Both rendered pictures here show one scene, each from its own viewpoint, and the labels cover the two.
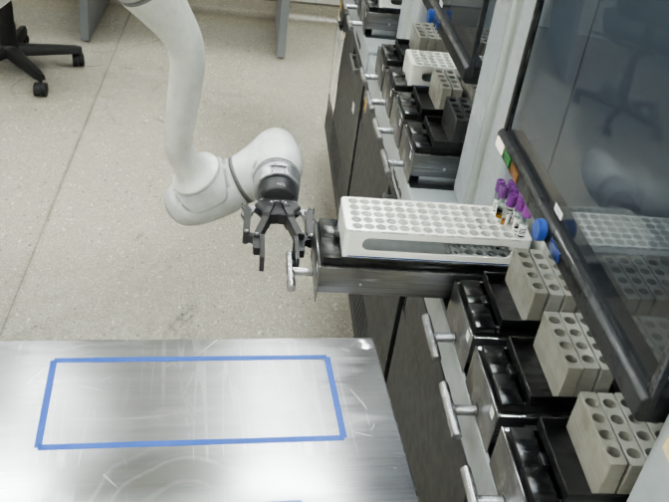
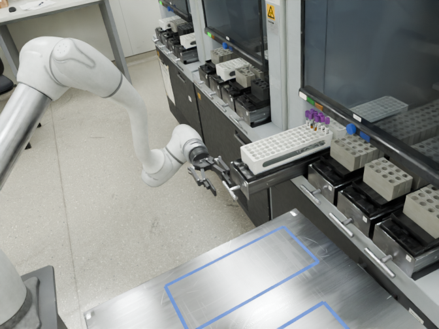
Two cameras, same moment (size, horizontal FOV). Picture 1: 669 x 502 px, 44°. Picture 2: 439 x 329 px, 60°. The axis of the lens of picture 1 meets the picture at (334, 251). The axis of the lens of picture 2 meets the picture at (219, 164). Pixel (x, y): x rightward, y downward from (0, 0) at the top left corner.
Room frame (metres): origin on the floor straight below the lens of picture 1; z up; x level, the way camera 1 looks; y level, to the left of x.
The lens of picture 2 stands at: (0.14, 0.25, 1.57)
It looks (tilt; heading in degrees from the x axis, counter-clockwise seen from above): 36 degrees down; 351
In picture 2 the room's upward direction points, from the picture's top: 9 degrees counter-clockwise
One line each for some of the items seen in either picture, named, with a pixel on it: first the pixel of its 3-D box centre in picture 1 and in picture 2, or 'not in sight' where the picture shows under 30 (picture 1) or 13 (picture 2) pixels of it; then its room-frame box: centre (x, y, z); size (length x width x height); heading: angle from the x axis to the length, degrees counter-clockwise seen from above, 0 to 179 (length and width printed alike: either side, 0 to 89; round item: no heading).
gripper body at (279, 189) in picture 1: (277, 205); (202, 161); (1.29, 0.12, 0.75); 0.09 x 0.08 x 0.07; 9
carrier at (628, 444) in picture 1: (613, 445); (432, 213); (0.70, -0.35, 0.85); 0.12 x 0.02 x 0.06; 9
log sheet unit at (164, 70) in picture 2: (334, 63); (165, 81); (2.86, 0.10, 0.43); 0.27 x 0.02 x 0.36; 9
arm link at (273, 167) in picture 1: (277, 185); (195, 152); (1.37, 0.13, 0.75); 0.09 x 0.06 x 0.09; 99
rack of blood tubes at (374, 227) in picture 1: (431, 234); (287, 147); (1.13, -0.15, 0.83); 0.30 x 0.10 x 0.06; 99
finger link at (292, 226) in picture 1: (292, 226); (215, 168); (1.23, 0.08, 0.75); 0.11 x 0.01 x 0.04; 25
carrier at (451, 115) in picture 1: (453, 122); (259, 91); (1.54, -0.20, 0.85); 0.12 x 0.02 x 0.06; 9
